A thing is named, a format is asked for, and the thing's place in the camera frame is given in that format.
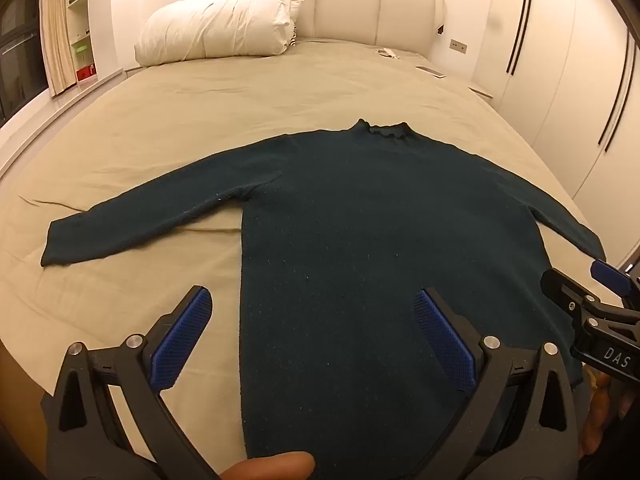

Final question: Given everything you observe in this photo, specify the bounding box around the white wardrobe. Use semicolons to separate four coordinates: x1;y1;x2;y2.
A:
470;0;640;267

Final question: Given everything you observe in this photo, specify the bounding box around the person's right hand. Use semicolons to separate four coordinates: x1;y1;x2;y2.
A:
580;367;640;461

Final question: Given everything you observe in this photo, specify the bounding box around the dark window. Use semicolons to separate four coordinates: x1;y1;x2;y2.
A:
0;0;51;122

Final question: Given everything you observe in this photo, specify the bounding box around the green box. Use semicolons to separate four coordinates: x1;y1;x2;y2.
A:
72;40;94;69

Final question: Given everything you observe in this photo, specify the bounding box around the dark green knit sweater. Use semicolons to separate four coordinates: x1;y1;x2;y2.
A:
40;119;606;480

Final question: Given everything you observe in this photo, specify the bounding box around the beige padded headboard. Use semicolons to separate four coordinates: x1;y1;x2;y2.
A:
191;0;447;58

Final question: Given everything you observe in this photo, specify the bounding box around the white rolled duvet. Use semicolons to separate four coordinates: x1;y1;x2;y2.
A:
134;0;305;67

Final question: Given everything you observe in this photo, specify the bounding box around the person's left hand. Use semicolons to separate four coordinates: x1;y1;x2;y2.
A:
217;451;317;480

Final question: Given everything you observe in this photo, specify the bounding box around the bed with beige sheet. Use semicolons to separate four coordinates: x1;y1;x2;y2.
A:
0;37;611;480

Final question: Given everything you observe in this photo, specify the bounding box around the white window bench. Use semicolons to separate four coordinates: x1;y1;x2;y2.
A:
0;66;127;173

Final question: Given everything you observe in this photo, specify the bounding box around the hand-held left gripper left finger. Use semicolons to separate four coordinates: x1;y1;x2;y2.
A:
42;285;251;480

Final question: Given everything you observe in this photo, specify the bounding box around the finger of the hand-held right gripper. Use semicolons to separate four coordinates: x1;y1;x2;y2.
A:
590;258;637;305
541;269;602;322

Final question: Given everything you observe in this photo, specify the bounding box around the beige curtain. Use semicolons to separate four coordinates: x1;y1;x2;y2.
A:
39;0;77;97

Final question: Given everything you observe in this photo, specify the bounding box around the white wall shelf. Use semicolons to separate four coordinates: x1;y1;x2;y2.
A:
65;0;97;84

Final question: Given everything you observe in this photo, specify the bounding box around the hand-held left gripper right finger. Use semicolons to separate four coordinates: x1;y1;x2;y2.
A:
413;287;585;480

